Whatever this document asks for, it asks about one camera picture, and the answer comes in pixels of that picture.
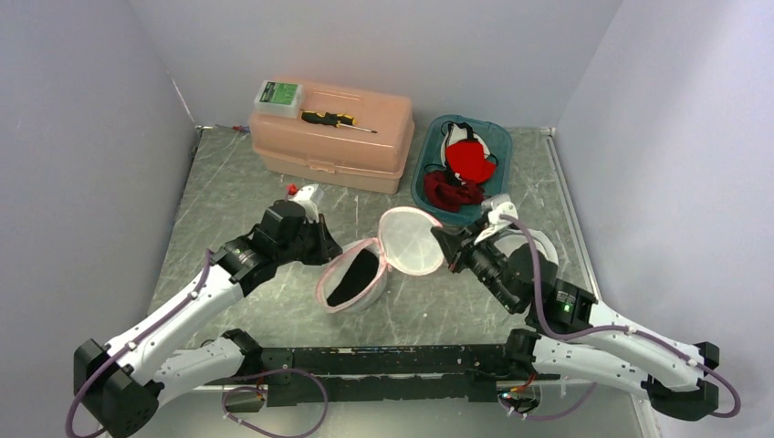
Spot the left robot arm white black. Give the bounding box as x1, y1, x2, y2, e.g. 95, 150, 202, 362
65, 193, 342, 437

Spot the black bra in bag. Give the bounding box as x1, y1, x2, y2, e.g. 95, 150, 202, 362
326, 249, 379, 307

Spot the pink plastic toolbox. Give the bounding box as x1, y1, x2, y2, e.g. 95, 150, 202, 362
248, 77, 414, 194

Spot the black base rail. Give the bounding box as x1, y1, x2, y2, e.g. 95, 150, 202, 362
205, 328, 563, 407

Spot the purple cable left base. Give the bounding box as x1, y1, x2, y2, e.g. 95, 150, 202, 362
221, 369, 329, 438

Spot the white black-trimmed bra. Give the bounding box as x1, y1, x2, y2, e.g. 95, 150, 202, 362
440, 121, 491, 164

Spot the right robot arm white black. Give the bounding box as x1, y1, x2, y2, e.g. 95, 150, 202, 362
431, 221, 741, 422

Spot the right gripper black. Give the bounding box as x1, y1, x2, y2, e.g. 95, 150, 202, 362
432, 216, 518, 311

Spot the white mesh laundry bag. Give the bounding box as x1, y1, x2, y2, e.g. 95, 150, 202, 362
495, 228, 559, 266

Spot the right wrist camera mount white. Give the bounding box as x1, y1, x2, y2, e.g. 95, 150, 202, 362
474, 193, 518, 245

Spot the teal plastic bin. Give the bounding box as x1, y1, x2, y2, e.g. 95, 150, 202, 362
411, 115, 513, 224

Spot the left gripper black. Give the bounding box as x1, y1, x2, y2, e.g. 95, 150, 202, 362
276, 213, 343, 265

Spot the black yellow screwdriver on toolbox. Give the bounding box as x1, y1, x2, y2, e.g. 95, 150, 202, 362
300, 110, 377, 133

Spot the pink-trimmed mesh laundry bag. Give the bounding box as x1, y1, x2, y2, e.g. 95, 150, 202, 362
315, 206, 445, 314

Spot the clear green-label screw box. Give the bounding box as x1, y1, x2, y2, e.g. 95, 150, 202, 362
254, 80, 305, 119

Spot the dark red bra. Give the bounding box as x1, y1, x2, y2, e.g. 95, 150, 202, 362
423, 171, 486, 213

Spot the bright red bra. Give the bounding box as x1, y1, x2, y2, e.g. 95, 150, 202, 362
445, 140, 497, 184

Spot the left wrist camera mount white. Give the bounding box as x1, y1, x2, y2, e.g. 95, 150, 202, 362
286, 183, 324, 223

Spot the purple cable base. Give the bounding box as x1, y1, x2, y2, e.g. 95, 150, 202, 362
221, 369, 329, 438
499, 381, 600, 422

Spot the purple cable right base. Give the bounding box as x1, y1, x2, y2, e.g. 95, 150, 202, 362
499, 381, 600, 422

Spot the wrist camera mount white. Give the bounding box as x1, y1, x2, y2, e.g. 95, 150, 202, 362
474, 193, 518, 245
286, 183, 324, 223

